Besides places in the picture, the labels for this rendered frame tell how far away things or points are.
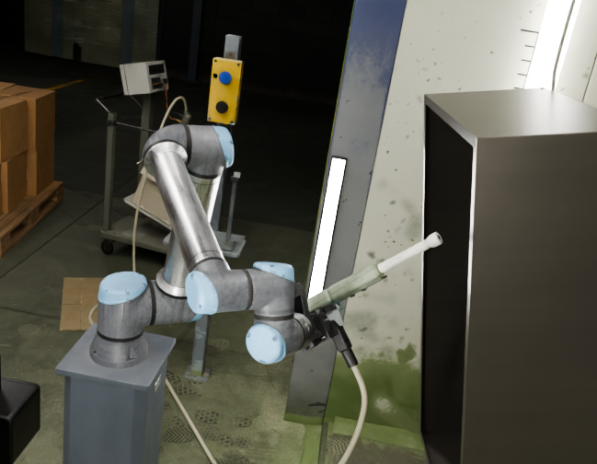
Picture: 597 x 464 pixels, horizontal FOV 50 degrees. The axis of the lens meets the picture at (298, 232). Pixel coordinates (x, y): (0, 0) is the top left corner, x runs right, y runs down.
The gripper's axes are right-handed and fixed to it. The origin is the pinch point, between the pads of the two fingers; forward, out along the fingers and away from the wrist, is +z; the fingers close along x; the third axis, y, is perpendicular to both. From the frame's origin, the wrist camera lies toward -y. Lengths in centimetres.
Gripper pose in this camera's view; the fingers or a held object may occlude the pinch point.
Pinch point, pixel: (329, 308)
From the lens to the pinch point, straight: 173.0
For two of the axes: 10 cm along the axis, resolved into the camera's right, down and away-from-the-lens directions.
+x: 7.5, -4.9, -4.4
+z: 4.7, -0.6, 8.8
